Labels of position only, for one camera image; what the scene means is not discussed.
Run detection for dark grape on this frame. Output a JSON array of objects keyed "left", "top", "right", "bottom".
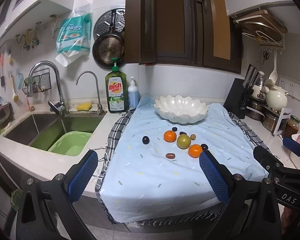
[{"left": 201, "top": 144, "right": 209, "bottom": 151}]

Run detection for orange tangerine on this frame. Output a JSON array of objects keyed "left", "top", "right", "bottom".
[
  {"left": 188, "top": 144, "right": 203, "bottom": 158},
  {"left": 164, "top": 130, "right": 177, "bottom": 142}
]

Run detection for small olive green fruit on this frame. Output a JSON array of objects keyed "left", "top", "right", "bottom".
[{"left": 190, "top": 134, "right": 196, "bottom": 140}]

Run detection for green apple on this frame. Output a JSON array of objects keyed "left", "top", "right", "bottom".
[{"left": 177, "top": 134, "right": 191, "bottom": 150}]

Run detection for red cherry tomato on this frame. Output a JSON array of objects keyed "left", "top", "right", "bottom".
[{"left": 165, "top": 153, "right": 175, "bottom": 159}]

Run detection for dark plum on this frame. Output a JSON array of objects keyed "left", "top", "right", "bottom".
[{"left": 142, "top": 136, "right": 150, "bottom": 145}]

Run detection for glass jar brown contents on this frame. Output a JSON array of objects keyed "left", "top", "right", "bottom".
[{"left": 283, "top": 115, "right": 300, "bottom": 138}]

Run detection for cream ceramic teapot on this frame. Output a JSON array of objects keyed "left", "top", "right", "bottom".
[{"left": 261, "top": 84, "right": 288, "bottom": 112}]

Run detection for black knife block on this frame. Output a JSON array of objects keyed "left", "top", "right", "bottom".
[{"left": 223, "top": 78, "right": 252, "bottom": 119}]

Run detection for green plastic basin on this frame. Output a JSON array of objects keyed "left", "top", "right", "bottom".
[{"left": 48, "top": 131, "right": 93, "bottom": 157}]

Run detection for stainless steel sink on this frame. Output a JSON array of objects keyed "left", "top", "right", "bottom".
[{"left": 5, "top": 113, "right": 104, "bottom": 152}]

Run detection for tall chrome faucet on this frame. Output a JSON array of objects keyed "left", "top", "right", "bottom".
[{"left": 26, "top": 61, "right": 69, "bottom": 116}]

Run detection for white scalloped ceramic bowl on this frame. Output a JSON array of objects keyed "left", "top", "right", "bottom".
[{"left": 154, "top": 95, "right": 209, "bottom": 125}]

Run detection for light blue patterned cloth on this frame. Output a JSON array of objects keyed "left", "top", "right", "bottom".
[{"left": 99, "top": 94, "right": 269, "bottom": 223}]

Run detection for yellow sponge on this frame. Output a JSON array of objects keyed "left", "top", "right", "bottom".
[{"left": 76, "top": 102, "right": 92, "bottom": 111}]

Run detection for small chrome faucet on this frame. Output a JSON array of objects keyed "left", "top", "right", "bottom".
[{"left": 75, "top": 70, "right": 106, "bottom": 115}]

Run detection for green dish soap bottle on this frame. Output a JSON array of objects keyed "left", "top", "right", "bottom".
[{"left": 106, "top": 57, "right": 128, "bottom": 113}]

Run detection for blue pump soap bottle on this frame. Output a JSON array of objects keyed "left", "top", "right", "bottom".
[{"left": 128, "top": 76, "right": 139, "bottom": 109}]

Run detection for hanging plastic bag pack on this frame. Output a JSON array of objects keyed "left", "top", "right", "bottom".
[{"left": 56, "top": 4, "right": 92, "bottom": 67}]

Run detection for black frying pan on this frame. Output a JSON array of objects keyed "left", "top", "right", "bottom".
[{"left": 92, "top": 11, "right": 125, "bottom": 70}]

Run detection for perforated steamer plate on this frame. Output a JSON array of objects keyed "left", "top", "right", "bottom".
[{"left": 93, "top": 8, "right": 125, "bottom": 41}]

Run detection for wall cutting board rack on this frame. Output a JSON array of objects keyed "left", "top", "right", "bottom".
[{"left": 233, "top": 9, "right": 288, "bottom": 53}]

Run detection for wire sink basket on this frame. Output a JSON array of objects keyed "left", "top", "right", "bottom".
[{"left": 31, "top": 68, "right": 51, "bottom": 94}]

